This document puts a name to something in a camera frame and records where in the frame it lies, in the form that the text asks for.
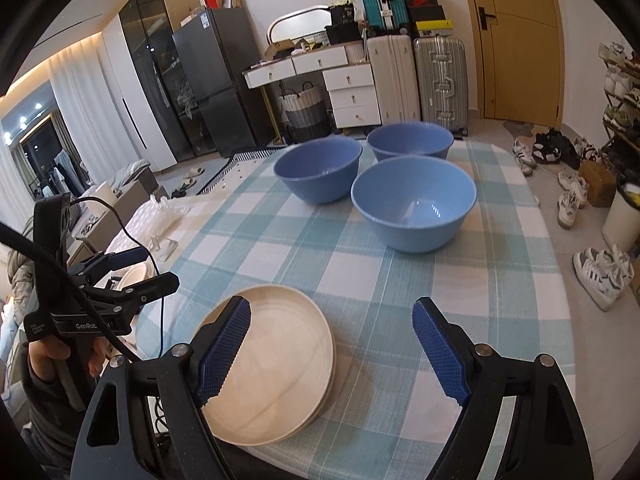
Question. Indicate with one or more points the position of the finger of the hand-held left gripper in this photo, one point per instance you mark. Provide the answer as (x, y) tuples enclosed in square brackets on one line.
[(125, 257), (150, 286)]

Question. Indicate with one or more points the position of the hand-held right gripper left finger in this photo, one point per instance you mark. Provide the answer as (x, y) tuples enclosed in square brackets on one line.
[(225, 350)]

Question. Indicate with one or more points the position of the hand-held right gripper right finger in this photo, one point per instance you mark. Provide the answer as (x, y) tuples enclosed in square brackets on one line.
[(440, 350)]

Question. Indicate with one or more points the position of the blue bowl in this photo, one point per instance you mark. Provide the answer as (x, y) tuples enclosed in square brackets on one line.
[(318, 175), (412, 210), (410, 142)]

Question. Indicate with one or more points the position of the stack of cream plates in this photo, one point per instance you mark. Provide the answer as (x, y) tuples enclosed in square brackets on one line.
[(134, 276)]

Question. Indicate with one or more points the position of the person's left hand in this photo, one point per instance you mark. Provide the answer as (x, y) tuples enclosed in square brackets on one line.
[(42, 355)]

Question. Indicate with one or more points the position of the clear plastic stand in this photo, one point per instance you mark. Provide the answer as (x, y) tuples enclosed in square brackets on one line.
[(162, 246)]

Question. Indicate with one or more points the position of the white textured pouch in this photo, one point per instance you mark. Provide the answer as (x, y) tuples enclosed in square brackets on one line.
[(165, 207)]

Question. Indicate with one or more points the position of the grey sofa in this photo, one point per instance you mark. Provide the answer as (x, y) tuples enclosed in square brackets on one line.
[(135, 175)]

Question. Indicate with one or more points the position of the hanging clothes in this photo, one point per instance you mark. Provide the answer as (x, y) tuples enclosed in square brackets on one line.
[(57, 170)]

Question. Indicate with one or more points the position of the teal checked tablecloth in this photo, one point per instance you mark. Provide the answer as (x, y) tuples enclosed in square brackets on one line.
[(300, 260)]

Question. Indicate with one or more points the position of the black and white rug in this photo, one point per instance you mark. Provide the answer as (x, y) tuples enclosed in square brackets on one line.
[(235, 157)]

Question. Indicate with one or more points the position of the white wardrobe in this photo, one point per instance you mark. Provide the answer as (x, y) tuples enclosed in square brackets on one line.
[(130, 100)]

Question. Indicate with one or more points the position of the white curtain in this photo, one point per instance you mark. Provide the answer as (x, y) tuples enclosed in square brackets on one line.
[(75, 105)]

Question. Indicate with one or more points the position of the group of sneakers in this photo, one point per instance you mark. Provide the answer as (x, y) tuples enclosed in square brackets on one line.
[(595, 270)]

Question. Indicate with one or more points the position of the dark grey fridge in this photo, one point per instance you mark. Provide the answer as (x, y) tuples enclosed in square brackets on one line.
[(215, 60)]

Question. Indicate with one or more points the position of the white trash bin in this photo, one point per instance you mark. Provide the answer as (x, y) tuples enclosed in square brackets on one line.
[(622, 220)]

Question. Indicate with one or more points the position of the woven laundry basket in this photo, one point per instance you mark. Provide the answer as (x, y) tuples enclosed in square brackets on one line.
[(305, 115)]

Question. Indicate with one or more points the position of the small brown box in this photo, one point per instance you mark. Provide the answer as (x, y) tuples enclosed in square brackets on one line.
[(597, 182)]

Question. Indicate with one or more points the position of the dark glass cabinet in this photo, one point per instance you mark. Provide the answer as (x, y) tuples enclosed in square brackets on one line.
[(150, 25)]

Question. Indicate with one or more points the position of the grey doormat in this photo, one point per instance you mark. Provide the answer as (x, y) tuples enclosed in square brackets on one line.
[(520, 127)]

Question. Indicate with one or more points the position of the small open cardboard box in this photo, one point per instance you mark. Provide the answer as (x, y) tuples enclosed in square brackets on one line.
[(277, 49)]

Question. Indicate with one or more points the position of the silver suitcase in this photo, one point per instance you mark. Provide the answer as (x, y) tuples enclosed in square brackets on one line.
[(440, 85)]

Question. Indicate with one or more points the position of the white dressing table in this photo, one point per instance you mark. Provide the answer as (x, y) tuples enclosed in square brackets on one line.
[(350, 95)]

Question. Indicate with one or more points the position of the white suitcase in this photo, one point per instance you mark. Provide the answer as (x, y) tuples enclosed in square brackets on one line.
[(395, 80)]

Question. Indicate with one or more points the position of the oval mirror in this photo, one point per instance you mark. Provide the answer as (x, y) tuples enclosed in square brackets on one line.
[(300, 22)]

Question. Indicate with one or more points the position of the white ribbed container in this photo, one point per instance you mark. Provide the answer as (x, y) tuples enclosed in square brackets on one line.
[(355, 52)]

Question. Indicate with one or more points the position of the black bag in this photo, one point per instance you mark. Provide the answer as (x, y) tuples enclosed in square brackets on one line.
[(345, 25)]

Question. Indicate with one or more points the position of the shoe rack with shoes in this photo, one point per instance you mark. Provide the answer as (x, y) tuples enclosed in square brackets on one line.
[(617, 82)]

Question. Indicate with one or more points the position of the black and yellow shoe box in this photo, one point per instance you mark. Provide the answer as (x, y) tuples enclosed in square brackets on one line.
[(434, 29)]

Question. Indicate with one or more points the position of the wooden door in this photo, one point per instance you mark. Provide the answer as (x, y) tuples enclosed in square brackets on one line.
[(515, 35)]

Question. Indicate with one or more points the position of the plain black shoe box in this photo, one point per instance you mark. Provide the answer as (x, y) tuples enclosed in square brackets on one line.
[(426, 14)]

